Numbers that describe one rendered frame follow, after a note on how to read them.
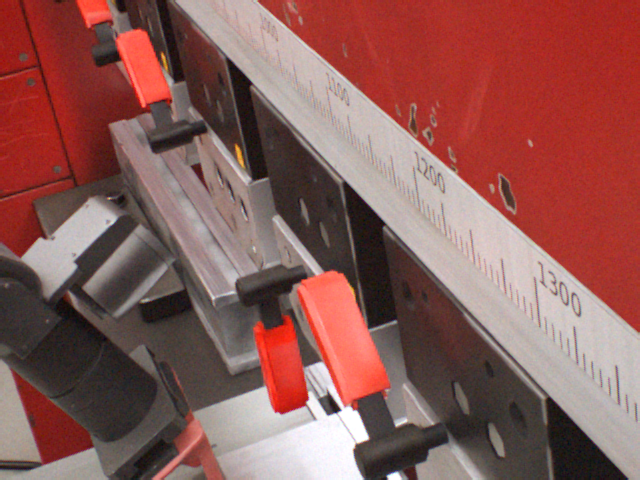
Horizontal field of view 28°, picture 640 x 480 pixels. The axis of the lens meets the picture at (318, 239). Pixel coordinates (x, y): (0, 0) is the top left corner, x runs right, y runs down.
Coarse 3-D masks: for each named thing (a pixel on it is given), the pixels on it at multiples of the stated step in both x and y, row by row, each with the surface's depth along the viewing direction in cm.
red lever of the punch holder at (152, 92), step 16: (128, 32) 94; (144, 32) 94; (128, 48) 93; (144, 48) 93; (128, 64) 93; (144, 64) 93; (144, 80) 92; (160, 80) 92; (144, 96) 92; (160, 96) 92; (160, 112) 92; (160, 128) 91; (176, 128) 91; (192, 128) 91; (160, 144) 90; (176, 144) 91
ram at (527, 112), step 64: (192, 0) 84; (256, 0) 68; (320, 0) 57; (384, 0) 49; (448, 0) 43; (512, 0) 38; (576, 0) 34; (256, 64) 72; (384, 64) 51; (448, 64) 45; (512, 64) 40; (576, 64) 36; (320, 128) 64; (448, 128) 47; (512, 128) 41; (576, 128) 37; (384, 192) 57; (512, 192) 43; (576, 192) 38; (448, 256) 51; (576, 256) 40; (512, 320) 47; (576, 384) 43
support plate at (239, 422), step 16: (240, 400) 107; (256, 400) 106; (208, 416) 106; (224, 416) 105; (240, 416) 105; (256, 416) 104; (272, 416) 104; (288, 416) 104; (304, 416) 103; (208, 432) 104; (224, 432) 103; (240, 432) 103; (256, 432) 103; (272, 432) 102; (224, 448) 102; (240, 448) 101; (48, 464) 104; (64, 464) 103; (80, 464) 103; (96, 464) 103
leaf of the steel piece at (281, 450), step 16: (336, 416) 102; (288, 432) 102; (304, 432) 101; (320, 432) 101; (336, 432) 101; (256, 448) 101; (272, 448) 100; (288, 448) 100; (304, 448) 100; (320, 448) 99; (336, 448) 99; (352, 448) 99; (224, 464) 100; (240, 464) 99; (256, 464) 99; (272, 464) 99; (288, 464) 98; (304, 464) 98; (320, 464) 98; (336, 464) 97; (352, 464) 97
